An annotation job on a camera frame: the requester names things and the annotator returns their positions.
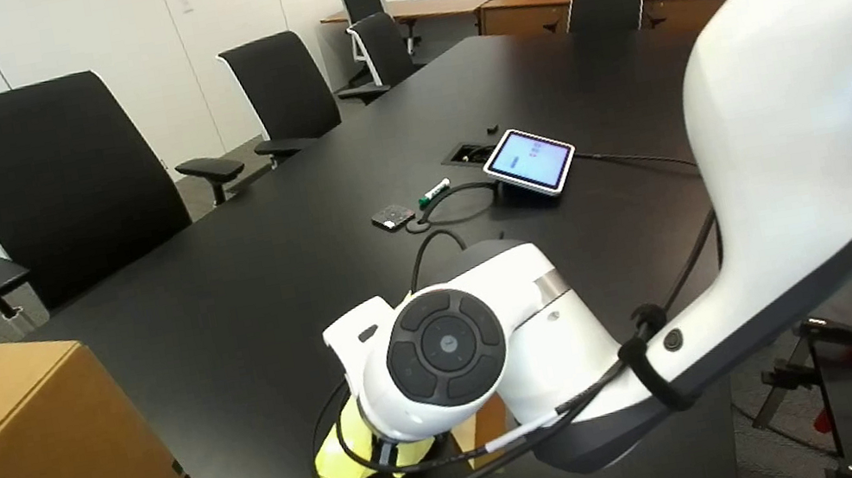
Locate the green marker pen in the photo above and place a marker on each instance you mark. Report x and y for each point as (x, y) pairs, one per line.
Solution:
(434, 191)

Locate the pair of black office chairs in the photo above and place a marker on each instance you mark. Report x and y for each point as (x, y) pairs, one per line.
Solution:
(383, 43)

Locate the large black office chair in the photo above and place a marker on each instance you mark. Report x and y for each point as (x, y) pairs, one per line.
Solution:
(61, 185)

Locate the wooden desk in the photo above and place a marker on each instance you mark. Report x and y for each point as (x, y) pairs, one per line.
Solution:
(429, 7)

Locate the tablet display on stand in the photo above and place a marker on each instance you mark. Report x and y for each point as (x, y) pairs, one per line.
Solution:
(530, 159)

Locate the yellow towel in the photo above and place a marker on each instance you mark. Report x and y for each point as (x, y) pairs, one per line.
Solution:
(339, 457)

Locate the small brown block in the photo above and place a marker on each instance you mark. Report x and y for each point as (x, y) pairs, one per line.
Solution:
(484, 430)

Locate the small black square device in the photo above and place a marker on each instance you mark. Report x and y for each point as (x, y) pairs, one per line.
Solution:
(392, 217)

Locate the wooden sideboard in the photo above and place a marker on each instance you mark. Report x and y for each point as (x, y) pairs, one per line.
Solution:
(526, 13)

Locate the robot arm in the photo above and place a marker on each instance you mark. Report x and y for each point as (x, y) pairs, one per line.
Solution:
(791, 122)

